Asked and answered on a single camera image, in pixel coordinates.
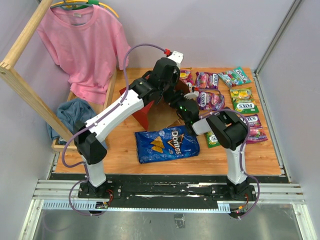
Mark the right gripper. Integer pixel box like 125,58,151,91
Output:
163,89,189,124

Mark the red paper bag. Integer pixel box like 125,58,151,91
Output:
119,77,191,132

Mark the purple candy packet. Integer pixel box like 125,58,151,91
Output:
195,71,219,90
196,91,225,111
245,114,268,144

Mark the orange candy packet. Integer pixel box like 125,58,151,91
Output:
179,68,195,88

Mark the blue Doritos chip bag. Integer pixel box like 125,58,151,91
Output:
134,125,200,164

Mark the green candy packet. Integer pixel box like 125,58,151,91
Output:
205,131,220,149
229,87,259,115

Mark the teal candy packet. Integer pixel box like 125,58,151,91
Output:
218,66,252,88

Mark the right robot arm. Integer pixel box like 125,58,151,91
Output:
163,90,250,200

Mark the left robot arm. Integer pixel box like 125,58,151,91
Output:
74,52,183,198

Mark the pink t-shirt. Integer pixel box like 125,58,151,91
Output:
37,5,130,105

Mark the blue cloth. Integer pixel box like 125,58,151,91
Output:
46,98,97,152

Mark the wooden clothes rack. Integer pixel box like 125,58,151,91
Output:
0,0,118,152

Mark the yellow green hanger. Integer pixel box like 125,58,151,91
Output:
50,0,119,18

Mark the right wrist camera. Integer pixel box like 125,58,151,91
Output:
184,86,199,100

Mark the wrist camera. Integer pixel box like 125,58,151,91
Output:
167,51,184,69
184,86,199,100

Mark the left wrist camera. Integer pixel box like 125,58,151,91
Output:
167,51,184,69

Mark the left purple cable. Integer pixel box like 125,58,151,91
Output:
61,43,172,216

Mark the purple cable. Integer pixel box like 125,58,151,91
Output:
192,86,261,221
61,43,172,216

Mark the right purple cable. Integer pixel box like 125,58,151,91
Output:
192,86,261,221

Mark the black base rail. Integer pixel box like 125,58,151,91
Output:
33,173,306,214

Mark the aluminium frame post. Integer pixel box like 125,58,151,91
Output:
253,0,307,76

